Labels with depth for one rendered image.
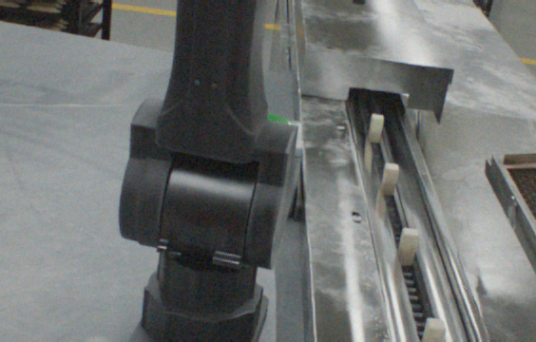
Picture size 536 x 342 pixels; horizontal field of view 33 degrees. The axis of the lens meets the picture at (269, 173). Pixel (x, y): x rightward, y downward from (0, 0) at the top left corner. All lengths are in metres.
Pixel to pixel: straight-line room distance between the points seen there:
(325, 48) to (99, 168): 0.32
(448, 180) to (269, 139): 0.50
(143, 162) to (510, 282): 0.40
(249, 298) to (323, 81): 0.48
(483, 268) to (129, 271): 0.33
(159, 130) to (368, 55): 0.57
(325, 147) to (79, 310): 0.35
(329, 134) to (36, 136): 0.32
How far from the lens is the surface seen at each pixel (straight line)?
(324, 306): 0.67
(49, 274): 0.76
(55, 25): 2.96
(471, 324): 0.70
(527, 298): 0.84
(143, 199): 0.57
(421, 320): 0.73
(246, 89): 0.53
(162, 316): 0.64
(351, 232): 0.78
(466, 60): 1.55
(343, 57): 1.08
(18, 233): 0.82
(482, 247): 0.90
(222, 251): 0.57
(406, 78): 1.10
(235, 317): 0.63
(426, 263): 0.79
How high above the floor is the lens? 1.22
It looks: 24 degrees down
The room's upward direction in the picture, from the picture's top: 8 degrees clockwise
